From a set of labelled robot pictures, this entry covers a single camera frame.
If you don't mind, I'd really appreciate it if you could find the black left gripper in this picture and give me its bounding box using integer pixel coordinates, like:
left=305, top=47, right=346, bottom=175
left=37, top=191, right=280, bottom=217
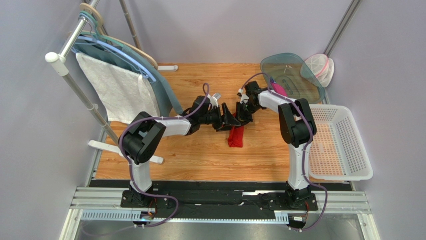
left=199, top=103, right=241, bottom=133

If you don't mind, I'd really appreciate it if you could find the red paper napkin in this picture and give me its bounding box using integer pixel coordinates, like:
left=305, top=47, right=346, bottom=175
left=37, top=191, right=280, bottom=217
left=227, top=126, right=245, bottom=148

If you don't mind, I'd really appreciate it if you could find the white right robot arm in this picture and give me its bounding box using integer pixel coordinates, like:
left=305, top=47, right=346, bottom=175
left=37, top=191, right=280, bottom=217
left=235, top=81, right=317, bottom=202

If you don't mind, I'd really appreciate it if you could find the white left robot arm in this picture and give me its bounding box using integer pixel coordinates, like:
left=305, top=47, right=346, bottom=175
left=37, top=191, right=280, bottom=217
left=119, top=96, right=242, bottom=197

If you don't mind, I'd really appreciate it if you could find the pink item in tray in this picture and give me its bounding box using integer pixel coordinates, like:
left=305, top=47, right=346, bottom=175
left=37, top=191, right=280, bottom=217
left=270, top=79, right=287, bottom=97

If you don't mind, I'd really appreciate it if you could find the translucent teal plastic tray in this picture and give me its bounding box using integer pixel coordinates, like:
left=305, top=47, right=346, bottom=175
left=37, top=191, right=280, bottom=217
left=260, top=53, right=326, bottom=104

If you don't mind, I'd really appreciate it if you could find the white mesh laundry bag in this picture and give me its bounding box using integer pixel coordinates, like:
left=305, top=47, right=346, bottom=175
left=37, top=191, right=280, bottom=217
left=304, top=54, right=336, bottom=88

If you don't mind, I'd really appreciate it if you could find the white perforated plastic basket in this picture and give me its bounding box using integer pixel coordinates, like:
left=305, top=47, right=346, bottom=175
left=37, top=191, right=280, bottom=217
left=308, top=104, right=374, bottom=182

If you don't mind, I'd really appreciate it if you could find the white terry towel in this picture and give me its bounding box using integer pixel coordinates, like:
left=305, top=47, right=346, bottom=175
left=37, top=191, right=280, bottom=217
left=76, top=53, right=160, bottom=125

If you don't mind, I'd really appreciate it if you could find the teal blue hanging garment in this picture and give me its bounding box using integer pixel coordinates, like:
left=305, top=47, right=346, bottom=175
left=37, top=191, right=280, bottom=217
left=73, top=34, right=185, bottom=117

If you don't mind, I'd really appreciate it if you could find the light blue plastic hanger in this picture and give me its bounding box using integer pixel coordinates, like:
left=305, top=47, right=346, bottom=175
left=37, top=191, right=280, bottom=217
left=72, top=11, right=161, bottom=85

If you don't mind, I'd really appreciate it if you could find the white clothes rack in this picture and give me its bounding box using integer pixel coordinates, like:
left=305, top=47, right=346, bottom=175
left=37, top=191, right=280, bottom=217
left=45, top=0, right=179, bottom=165

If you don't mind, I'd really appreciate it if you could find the wooden clothes hanger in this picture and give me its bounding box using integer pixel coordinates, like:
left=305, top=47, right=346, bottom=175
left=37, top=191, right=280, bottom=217
left=79, top=0, right=160, bottom=71

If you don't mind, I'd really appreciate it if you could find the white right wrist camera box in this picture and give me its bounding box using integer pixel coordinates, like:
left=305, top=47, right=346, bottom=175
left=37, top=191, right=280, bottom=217
left=237, top=88, right=250, bottom=104

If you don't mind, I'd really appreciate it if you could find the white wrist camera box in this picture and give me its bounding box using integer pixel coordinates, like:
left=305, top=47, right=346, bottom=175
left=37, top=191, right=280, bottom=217
left=208, top=93, right=222, bottom=108
left=237, top=88, right=250, bottom=104

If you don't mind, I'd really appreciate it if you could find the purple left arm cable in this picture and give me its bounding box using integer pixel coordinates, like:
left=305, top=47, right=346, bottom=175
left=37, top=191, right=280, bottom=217
left=118, top=83, right=211, bottom=229

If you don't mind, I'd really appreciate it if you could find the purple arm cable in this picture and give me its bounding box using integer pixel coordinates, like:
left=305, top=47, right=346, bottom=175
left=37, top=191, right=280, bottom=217
left=118, top=83, right=211, bottom=229
left=240, top=73, right=330, bottom=232

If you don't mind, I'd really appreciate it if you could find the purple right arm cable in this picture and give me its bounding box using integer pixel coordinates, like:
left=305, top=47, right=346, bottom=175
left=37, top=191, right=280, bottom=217
left=240, top=73, right=330, bottom=232

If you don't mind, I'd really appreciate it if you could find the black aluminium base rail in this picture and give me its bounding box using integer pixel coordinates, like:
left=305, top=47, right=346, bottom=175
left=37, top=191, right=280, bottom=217
left=70, top=180, right=372, bottom=224

